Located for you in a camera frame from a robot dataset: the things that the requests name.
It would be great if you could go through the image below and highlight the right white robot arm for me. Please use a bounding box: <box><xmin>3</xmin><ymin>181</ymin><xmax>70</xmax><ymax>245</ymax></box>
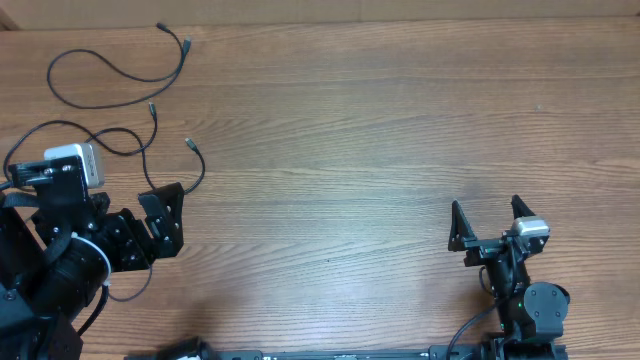
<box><xmin>443</xmin><ymin>195</ymin><xmax>571</xmax><ymax>360</ymax></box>

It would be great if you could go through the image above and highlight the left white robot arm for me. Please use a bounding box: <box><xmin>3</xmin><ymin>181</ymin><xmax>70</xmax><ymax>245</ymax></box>
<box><xmin>1</xmin><ymin>156</ymin><xmax>185</xmax><ymax>359</ymax></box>

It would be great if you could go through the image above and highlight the black USB cable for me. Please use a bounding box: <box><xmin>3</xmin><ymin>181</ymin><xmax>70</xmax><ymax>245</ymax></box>
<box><xmin>46</xmin><ymin>21</ymin><xmax>194</xmax><ymax>110</ymax></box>
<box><xmin>107</xmin><ymin>264</ymin><xmax>154</xmax><ymax>304</ymax></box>
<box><xmin>2</xmin><ymin>101</ymin><xmax>207</xmax><ymax>196</ymax></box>

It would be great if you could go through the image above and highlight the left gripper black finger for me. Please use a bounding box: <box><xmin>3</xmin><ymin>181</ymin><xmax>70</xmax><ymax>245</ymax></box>
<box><xmin>7</xmin><ymin>155</ymin><xmax>93</xmax><ymax>220</ymax></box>
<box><xmin>138</xmin><ymin>182</ymin><xmax>185</xmax><ymax>258</ymax></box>

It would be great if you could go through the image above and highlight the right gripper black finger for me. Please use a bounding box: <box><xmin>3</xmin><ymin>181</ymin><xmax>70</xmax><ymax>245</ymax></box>
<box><xmin>448</xmin><ymin>200</ymin><xmax>478</xmax><ymax>252</ymax></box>
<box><xmin>511</xmin><ymin>194</ymin><xmax>535</xmax><ymax>219</ymax></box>

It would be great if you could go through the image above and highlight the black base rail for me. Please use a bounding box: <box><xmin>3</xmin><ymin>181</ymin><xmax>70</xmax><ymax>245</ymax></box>
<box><xmin>125</xmin><ymin>343</ymin><xmax>492</xmax><ymax>360</ymax></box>

